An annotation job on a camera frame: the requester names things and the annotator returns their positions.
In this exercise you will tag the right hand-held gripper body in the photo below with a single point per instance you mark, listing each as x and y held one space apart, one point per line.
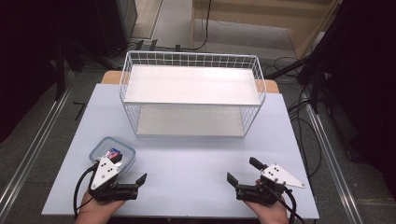
270 183

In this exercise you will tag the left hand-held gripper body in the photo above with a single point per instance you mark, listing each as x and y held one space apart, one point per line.
104 175

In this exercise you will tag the small red and blue packet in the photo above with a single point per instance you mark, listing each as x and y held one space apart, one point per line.
113 153

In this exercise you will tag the clear container with blue rim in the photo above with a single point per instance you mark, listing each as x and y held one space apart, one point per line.
102 149

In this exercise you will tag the person's right hand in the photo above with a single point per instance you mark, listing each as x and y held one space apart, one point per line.
270 212

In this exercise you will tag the person's left hand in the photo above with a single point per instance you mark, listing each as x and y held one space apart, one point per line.
96 210

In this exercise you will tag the light blue table mat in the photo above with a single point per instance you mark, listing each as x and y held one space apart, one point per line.
193 161

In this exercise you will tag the wooden table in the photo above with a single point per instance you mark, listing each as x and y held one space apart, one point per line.
110 77

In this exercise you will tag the black tripod stand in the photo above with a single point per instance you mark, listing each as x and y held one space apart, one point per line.
313 77

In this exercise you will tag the black metal stand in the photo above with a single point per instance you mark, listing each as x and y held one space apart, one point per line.
60 71

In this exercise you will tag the dark cabinet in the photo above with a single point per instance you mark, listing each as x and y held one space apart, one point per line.
116 25

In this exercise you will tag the light wooden furniture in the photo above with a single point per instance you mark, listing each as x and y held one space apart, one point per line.
264 18

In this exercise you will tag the aluminium floor rail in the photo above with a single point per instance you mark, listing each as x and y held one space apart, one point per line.
334 168
34 149

